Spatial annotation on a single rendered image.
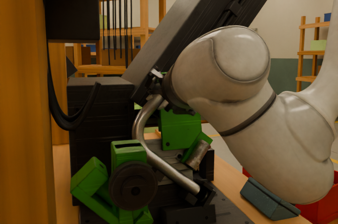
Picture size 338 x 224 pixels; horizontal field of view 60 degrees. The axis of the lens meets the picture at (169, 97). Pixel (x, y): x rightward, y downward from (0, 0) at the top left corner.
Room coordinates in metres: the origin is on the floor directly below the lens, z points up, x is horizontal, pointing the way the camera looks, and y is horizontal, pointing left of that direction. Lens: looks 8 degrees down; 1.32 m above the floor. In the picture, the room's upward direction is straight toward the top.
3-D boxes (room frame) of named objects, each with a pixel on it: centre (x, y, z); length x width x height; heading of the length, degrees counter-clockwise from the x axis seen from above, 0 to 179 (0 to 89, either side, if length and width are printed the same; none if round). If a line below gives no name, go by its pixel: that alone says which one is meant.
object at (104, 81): (0.93, 0.23, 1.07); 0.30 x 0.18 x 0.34; 17
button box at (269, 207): (0.77, -0.28, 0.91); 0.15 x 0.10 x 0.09; 17
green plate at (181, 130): (0.82, -0.02, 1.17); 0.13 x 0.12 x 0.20; 17
